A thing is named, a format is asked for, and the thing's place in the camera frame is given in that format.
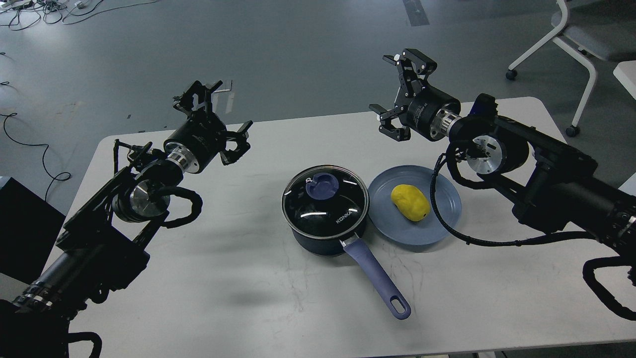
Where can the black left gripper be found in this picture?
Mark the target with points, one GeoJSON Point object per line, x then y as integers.
{"type": "Point", "coordinates": [202, 137]}

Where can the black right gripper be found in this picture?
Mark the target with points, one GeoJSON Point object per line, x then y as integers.
{"type": "Point", "coordinates": [413, 69]}

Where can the glass lid purple knob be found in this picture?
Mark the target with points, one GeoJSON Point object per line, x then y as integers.
{"type": "Point", "coordinates": [325, 202]}

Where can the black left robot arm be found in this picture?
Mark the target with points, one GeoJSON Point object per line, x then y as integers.
{"type": "Point", "coordinates": [104, 243]}

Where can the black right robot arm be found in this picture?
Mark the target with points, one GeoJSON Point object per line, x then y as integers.
{"type": "Point", "coordinates": [551, 184]}

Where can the blue round plate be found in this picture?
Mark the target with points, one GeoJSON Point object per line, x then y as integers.
{"type": "Point", "coordinates": [394, 226]}

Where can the white office chair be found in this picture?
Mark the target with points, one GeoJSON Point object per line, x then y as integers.
{"type": "Point", "coordinates": [604, 29]}

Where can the black box at left edge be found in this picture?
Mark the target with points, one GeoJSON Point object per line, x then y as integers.
{"type": "Point", "coordinates": [29, 227]}

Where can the white table corner right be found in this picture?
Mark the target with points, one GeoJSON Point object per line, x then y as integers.
{"type": "Point", "coordinates": [625, 73]}

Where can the dark blue saucepan purple handle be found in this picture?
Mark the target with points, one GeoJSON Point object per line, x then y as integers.
{"type": "Point", "coordinates": [354, 246]}

